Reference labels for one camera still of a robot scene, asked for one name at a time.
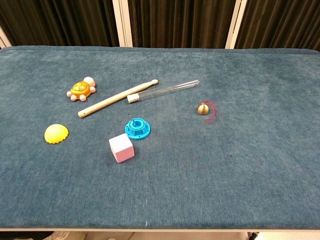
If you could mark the white frame post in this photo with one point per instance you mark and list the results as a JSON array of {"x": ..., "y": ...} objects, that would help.
[
  {"x": 235, "y": 23},
  {"x": 122, "y": 22},
  {"x": 4, "y": 39}
]

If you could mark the pink white cube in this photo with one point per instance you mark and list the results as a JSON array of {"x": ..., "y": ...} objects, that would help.
[{"x": 121, "y": 148}]

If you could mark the dark pleated curtain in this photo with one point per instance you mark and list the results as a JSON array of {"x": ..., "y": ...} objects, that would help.
[{"x": 180, "y": 22}]

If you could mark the blue round plastic flange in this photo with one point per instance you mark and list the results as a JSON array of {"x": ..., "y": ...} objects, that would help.
[{"x": 137, "y": 129}]

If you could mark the orange pink toy turtle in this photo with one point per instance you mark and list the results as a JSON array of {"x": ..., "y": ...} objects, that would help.
[{"x": 80, "y": 89}]

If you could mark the blue velvet table cloth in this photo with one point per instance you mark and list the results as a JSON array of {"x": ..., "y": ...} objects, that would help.
[{"x": 175, "y": 180}]

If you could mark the clear glass test tube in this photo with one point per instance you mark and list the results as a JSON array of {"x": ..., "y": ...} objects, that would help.
[{"x": 160, "y": 91}]

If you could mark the yellow scalloped half dome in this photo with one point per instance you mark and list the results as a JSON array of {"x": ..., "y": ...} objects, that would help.
[{"x": 56, "y": 133}]

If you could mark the wooden drumstick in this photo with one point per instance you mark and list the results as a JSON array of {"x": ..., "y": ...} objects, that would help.
[{"x": 112, "y": 100}]

